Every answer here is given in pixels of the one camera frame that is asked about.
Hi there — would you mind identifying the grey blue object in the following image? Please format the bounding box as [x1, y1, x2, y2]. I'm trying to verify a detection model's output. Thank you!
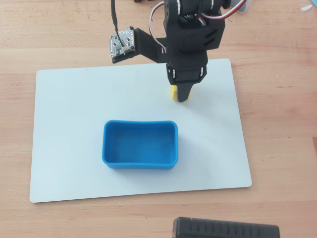
[236, 0, 255, 15]

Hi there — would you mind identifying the black camera cable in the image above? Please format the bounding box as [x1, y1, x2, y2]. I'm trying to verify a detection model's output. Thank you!
[110, 0, 127, 48]

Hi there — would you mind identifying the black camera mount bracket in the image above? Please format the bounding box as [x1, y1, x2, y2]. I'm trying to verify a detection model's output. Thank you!
[112, 27, 169, 64]

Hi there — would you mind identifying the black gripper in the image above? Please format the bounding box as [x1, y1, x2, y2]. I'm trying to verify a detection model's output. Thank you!
[162, 16, 226, 103]

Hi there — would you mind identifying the small camera circuit board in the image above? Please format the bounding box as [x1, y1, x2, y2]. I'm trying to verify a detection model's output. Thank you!
[108, 26, 137, 58]

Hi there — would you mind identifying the white red servo wire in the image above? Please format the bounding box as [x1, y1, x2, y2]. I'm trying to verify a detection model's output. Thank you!
[149, 1, 167, 54]
[201, 0, 254, 21]

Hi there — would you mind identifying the black ribbed device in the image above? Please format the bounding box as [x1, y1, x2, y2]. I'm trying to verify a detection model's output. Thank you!
[172, 217, 281, 238]

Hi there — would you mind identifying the white rectangular board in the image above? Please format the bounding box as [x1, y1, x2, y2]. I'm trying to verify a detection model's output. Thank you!
[29, 58, 253, 204]

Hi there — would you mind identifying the blue rectangular bin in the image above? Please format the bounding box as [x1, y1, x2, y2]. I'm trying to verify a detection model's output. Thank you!
[101, 119, 180, 171]

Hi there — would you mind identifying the yellow cube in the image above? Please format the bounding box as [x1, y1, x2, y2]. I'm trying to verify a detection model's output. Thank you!
[171, 85, 192, 101]

